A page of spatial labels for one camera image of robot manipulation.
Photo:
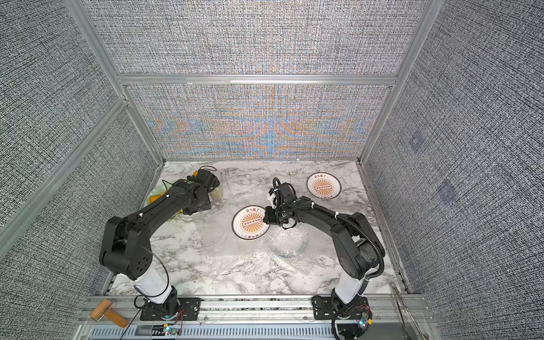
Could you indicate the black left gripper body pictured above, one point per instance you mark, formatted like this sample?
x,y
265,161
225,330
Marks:
x,y
205,205

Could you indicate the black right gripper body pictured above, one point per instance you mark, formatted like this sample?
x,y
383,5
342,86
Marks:
x,y
275,216

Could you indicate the teal rimmed plate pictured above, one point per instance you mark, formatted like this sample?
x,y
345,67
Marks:
x,y
289,246

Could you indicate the orange sunburst dinner plate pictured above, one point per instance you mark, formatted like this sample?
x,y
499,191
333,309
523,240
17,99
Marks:
x,y
324,185

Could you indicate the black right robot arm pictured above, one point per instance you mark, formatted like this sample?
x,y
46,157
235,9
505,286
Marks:
x,y
359,251

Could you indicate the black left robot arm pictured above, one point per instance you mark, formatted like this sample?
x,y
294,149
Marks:
x,y
126,247

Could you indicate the black capped spice jar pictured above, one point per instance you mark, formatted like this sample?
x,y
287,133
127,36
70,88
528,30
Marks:
x,y
217,193

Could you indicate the light green scalloped plate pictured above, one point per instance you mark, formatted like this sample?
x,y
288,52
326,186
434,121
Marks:
x,y
158,192

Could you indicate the large orange bread loaf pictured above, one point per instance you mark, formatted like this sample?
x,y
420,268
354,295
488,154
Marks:
x,y
158,198

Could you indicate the green circuit board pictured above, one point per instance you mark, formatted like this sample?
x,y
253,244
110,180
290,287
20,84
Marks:
x,y
166,330

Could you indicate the wooden block tool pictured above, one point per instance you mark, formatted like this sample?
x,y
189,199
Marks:
x,y
105,310

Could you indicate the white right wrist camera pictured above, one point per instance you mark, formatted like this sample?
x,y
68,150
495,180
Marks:
x,y
274,198

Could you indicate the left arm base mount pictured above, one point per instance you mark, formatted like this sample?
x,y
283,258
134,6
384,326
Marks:
x,y
181,309

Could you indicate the aluminium cage frame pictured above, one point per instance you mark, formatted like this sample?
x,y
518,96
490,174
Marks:
x,y
102,99

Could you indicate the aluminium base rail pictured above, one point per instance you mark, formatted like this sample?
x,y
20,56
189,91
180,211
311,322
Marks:
x,y
395,316

